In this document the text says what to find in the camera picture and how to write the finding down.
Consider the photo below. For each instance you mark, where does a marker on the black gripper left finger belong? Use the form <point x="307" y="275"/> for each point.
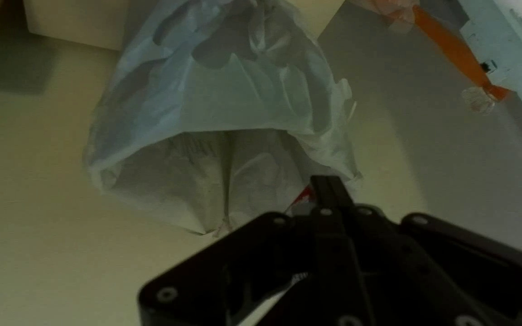
<point x="262" y="265"/>

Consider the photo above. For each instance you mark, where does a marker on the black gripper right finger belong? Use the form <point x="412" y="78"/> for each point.
<point x="431" y="272"/>

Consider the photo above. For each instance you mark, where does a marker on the orange plastic container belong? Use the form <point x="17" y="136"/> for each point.
<point x="454" y="51"/>

